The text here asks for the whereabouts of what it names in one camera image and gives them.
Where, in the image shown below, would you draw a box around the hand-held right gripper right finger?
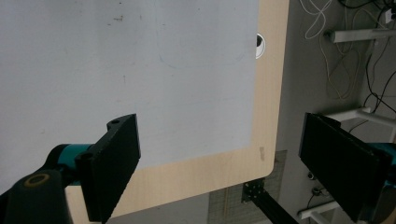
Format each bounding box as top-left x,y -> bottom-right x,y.
298,112 -> 396,223

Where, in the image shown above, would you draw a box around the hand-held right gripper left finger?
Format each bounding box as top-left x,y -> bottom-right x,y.
46,113 -> 142,224

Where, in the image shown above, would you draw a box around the white metal stand bar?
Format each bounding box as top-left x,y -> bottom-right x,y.
297,200 -> 341,224
323,28 -> 396,44
318,106 -> 396,128

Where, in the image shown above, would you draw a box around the white table mat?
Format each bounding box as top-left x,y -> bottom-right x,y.
0,0 -> 260,195

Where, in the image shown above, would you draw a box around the black cable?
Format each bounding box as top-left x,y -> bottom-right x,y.
348,36 -> 396,133

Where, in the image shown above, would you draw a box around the black aluminium frame bar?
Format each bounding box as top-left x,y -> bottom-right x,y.
241,178 -> 301,224

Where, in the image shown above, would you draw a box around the tangle of cables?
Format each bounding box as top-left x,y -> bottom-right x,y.
317,8 -> 363,101

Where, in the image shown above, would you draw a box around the round cable grommet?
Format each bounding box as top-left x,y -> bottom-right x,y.
255,33 -> 266,60

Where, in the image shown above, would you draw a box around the white cable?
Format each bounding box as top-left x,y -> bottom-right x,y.
299,0 -> 332,40

